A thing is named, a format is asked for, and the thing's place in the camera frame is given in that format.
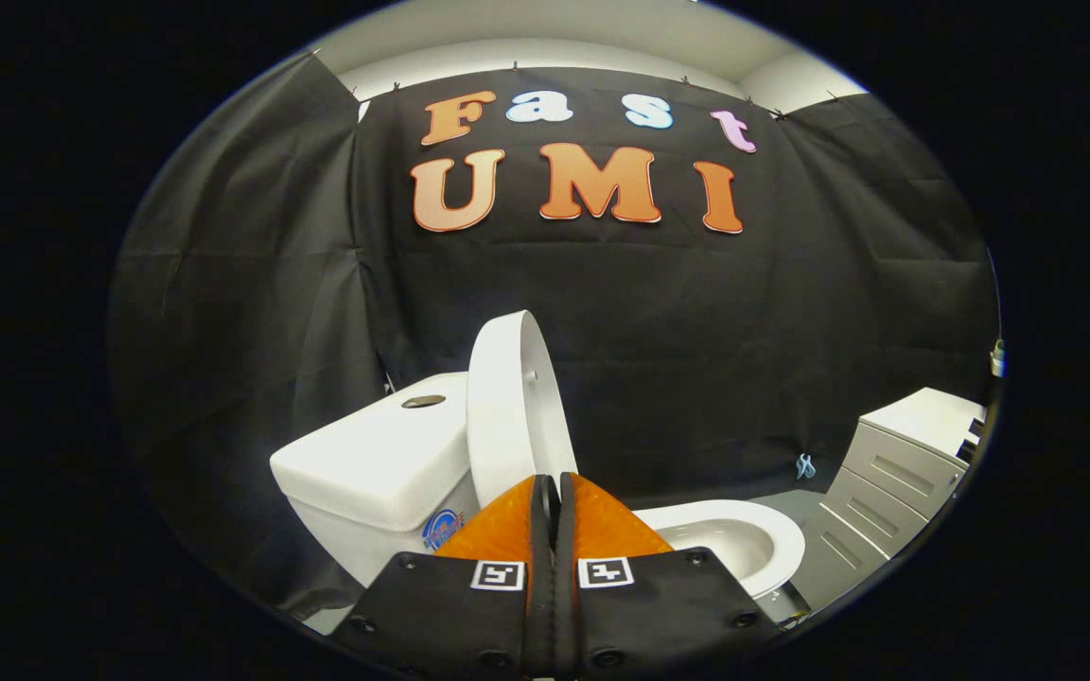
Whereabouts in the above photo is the white toilet lid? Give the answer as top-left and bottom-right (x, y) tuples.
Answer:
(466, 309), (580, 513)

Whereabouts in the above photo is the white drawer cabinet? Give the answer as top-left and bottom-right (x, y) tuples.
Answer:
(795, 386), (987, 612)

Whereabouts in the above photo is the white toilet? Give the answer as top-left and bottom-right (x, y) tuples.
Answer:
(269, 371), (807, 618)

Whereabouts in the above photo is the black backdrop cloth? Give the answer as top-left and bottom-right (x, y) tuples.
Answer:
(108, 52), (999, 621)

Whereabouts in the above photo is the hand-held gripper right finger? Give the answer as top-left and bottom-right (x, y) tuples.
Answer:
(553, 472), (784, 679)

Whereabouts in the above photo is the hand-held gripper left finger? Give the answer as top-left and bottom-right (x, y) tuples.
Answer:
(332, 472), (557, 679)

